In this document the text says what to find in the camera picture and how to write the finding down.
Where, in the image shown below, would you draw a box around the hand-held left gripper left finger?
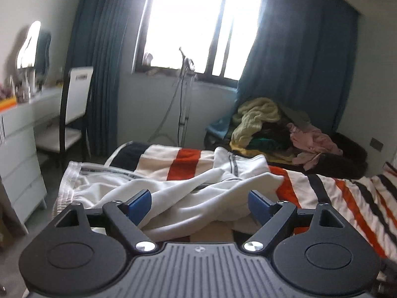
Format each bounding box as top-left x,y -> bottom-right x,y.
55,189 -> 156,253

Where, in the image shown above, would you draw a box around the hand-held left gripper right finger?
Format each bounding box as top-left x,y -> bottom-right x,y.
242,189 -> 345,253

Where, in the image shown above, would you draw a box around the white pants with grey stripe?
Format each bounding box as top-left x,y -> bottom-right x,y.
53,147 -> 285,243

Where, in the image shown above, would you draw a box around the dark clothes pile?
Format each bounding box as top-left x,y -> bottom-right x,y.
260,120 -> 296,162

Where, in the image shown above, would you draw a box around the green garment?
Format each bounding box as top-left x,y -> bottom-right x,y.
248,137 -> 277,152

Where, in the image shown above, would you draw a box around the striped blanket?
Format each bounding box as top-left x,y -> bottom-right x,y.
105,141 -> 397,259

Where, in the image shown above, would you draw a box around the pink garment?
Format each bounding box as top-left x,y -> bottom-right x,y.
287,122 -> 343,167

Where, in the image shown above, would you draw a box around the light blue cloth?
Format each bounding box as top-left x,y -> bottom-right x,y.
205,111 -> 240,141

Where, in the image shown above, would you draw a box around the pale yellow knitted garment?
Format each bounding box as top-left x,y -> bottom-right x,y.
231,97 -> 281,148

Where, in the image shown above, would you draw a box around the dark brown fuzzy cloth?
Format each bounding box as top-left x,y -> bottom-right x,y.
305,132 -> 368,180

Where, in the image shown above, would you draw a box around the grey garment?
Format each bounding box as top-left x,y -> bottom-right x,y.
277,100 -> 311,125

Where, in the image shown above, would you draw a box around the metal tripod stand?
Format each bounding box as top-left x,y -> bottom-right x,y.
147,46 -> 198,145

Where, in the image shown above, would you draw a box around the white dresser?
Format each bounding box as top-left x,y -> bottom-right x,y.
0,85 -> 67,235

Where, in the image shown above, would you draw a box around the blue curtain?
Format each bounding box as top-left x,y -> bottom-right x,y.
64,0 -> 164,157
237,0 -> 361,135

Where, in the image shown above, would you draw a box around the group of cosmetic bottles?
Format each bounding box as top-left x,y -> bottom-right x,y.
0,68 -> 44,104

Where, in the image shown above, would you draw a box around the dark framed window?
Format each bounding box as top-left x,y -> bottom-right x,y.
132,0 -> 265,85

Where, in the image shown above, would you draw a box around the white chair with black frame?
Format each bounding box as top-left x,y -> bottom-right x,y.
37,66 -> 94,170

